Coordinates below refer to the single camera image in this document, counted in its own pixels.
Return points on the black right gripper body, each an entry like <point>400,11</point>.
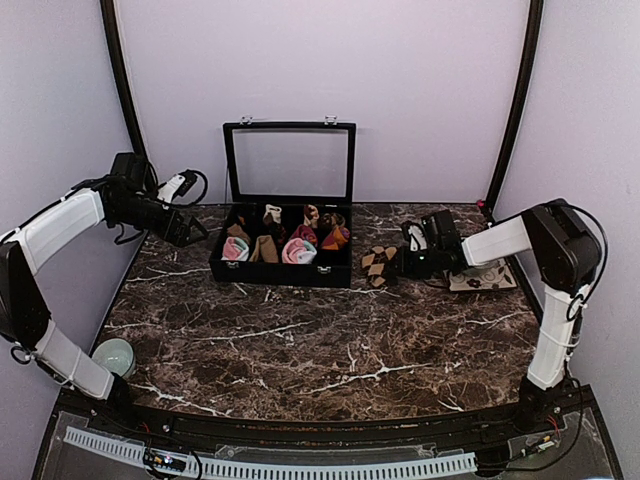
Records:
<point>421,267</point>

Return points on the pale green bowl left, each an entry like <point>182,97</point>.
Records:
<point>117,356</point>

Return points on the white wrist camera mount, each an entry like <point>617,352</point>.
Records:
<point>177,186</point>
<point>414,235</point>

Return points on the square floral ceramic plate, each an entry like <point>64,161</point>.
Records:
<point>493,276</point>

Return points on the pink white rolled sock right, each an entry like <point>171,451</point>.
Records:
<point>298,252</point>

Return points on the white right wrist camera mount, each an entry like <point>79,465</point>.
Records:
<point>414,235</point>

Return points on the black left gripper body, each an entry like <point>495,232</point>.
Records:
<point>167,232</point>

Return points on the black right frame post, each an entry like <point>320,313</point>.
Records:
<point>526,65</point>

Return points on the pink white rolled sock left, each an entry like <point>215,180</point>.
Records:
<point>235,249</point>

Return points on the brown tan rolled sock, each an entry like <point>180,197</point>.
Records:
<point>265,250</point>

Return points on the leopard pattern rolled sock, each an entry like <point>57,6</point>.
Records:
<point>329,221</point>

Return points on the black frame post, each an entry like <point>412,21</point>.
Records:
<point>131,105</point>
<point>526,65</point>

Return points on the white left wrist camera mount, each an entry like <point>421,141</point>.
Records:
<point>177,186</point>

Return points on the black sock organizer box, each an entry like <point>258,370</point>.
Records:
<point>307,169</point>

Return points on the white slotted cable duct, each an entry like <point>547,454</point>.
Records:
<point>235,462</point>

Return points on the black left frame post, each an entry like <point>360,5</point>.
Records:
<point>131,105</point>

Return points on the cream brown rolled sock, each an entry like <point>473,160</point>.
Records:
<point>272,215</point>

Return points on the brown argyle rolled sock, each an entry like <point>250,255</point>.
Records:
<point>381,265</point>

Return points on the black front table rail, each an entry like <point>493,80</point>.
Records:
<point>485,428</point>

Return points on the pink white rolled sock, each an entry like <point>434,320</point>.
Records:
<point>298,252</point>
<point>235,249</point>

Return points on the maroon teal rolled sock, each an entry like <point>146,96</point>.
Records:
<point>305,233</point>

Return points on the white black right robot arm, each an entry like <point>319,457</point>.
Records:
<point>570,259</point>

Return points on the maroon purple orange striped sock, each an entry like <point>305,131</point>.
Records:
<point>337,239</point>

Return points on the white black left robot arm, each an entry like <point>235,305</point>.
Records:
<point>26,321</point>

